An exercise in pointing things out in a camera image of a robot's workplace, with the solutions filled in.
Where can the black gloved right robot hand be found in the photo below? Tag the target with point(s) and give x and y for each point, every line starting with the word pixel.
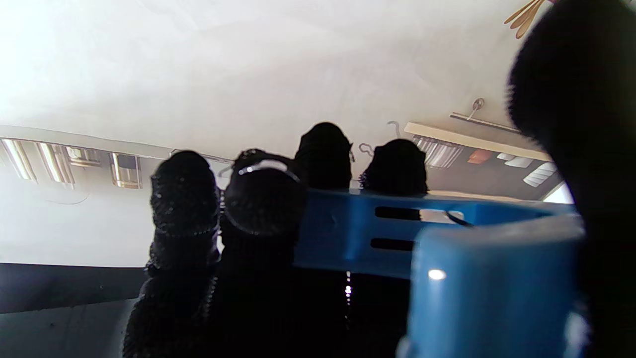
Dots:
pixel 248 298

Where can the blue plastic bag clip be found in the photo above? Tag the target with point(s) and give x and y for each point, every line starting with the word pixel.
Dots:
pixel 497 288

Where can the printed kitchen backdrop banner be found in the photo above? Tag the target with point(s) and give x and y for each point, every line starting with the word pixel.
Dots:
pixel 248 74

